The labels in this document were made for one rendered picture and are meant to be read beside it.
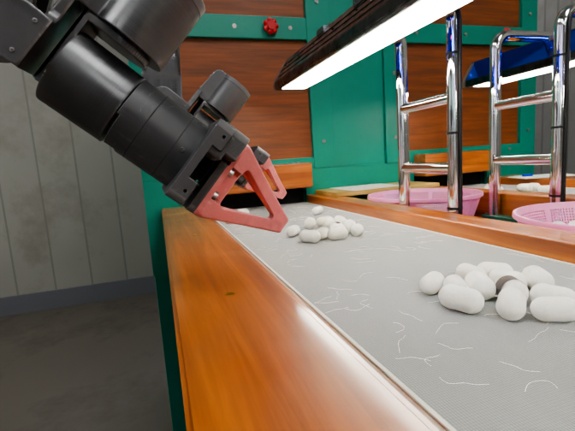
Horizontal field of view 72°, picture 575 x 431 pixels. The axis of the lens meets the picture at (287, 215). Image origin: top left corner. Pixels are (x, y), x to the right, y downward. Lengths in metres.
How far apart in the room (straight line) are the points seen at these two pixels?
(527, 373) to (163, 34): 0.32
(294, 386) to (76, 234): 2.81
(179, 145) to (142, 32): 0.08
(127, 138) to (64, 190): 2.66
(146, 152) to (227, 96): 0.38
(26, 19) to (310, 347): 0.25
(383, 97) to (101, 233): 2.17
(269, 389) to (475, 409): 0.11
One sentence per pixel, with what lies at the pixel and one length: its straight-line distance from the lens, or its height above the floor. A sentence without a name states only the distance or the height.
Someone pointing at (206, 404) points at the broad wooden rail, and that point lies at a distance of 0.21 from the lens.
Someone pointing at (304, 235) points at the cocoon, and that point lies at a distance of 0.63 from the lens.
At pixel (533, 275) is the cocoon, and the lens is 0.42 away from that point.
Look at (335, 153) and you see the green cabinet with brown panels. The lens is 1.25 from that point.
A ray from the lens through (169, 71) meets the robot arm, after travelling 0.66.
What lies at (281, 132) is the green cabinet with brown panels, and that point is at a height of 0.95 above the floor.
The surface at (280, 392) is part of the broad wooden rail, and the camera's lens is 0.21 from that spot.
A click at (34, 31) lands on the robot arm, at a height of 0.96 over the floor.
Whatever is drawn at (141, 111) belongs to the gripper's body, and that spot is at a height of 0.91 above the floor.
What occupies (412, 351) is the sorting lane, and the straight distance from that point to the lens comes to 0.30.
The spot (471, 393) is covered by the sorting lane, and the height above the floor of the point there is 0.74.
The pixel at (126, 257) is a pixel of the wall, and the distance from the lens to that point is 2.98.
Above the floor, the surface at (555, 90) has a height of 0.97.
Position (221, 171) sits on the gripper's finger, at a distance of 0.31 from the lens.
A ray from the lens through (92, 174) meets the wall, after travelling 2.93.
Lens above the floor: 0.88
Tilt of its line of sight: 8 degrees down
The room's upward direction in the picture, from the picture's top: 4 degrees counter-clockwise
